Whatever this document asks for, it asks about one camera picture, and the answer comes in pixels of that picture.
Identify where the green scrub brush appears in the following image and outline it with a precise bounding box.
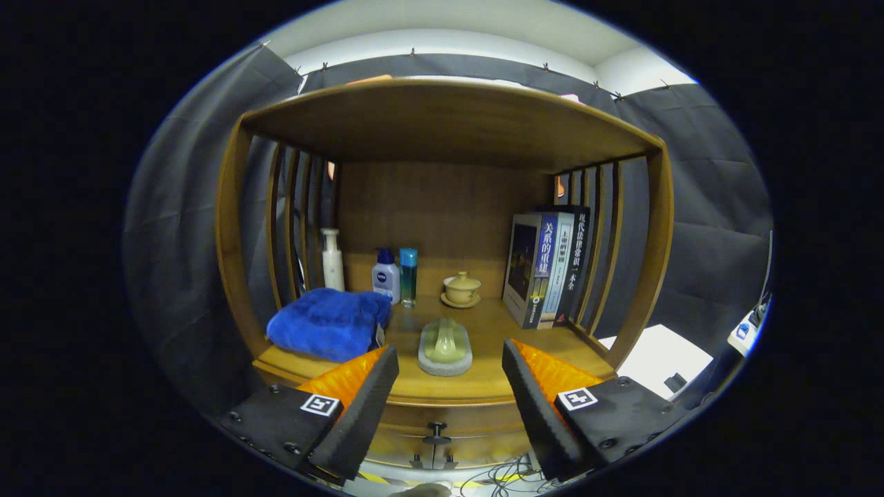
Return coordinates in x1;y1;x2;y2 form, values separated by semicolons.
418;317;474;378

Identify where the wooden countertop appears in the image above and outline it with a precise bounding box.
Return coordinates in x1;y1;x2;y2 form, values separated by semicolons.
252;295;617;408

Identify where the white side cabinet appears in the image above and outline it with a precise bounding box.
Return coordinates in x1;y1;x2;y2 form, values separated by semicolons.
597;324;714;401

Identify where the blue folded towel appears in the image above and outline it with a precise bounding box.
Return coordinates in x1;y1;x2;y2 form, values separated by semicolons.
267;287;393;364

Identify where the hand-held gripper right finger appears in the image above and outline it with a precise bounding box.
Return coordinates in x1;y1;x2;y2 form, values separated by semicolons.
501;338;691;483

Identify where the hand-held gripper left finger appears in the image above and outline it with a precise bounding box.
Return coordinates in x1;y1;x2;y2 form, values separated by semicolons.
220;345;401;484

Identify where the white bottle with blue cap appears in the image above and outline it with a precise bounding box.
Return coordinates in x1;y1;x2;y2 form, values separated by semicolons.
372;248;402;305

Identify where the tangle of black cables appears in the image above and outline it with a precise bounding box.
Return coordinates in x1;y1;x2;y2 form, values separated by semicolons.
459;456;546;496

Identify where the wooden drawer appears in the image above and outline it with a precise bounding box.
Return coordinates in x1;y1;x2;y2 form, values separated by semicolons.
373;400;536;456

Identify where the beige lidded tea cup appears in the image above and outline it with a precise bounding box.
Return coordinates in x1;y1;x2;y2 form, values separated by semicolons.
441;271;483;309

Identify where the white pump bottle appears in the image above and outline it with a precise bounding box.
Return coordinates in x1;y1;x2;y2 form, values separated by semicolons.
320;228;346;293

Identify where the book with white spine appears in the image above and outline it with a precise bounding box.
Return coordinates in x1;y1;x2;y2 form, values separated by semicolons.
539;211;584;329

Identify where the white desk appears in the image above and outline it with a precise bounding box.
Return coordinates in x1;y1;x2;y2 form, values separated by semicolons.
727;293;771;357

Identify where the teal bottle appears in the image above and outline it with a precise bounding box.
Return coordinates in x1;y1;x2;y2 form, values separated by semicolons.
399;248;419;309

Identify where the book with blue spine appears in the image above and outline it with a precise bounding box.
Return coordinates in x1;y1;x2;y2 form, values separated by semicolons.
502;213;576;330

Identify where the wooden cabinet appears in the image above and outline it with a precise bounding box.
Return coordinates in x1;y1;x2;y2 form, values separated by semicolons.
215;77;675;477

